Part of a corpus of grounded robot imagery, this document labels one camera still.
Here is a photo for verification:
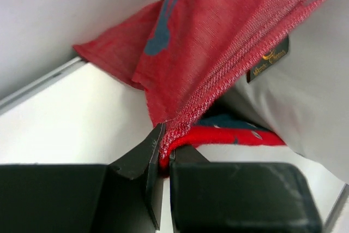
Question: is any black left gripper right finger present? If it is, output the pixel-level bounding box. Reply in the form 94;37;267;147
169;146;323;233

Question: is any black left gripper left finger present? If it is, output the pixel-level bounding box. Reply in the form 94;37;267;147
1;124;166;232

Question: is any red patterned pillowcase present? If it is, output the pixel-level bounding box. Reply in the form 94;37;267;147
74;0;325;169

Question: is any white pillow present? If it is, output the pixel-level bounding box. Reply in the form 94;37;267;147
220;0;348;182

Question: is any aluminium table frame rail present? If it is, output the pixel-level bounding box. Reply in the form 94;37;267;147
1;57;86;115

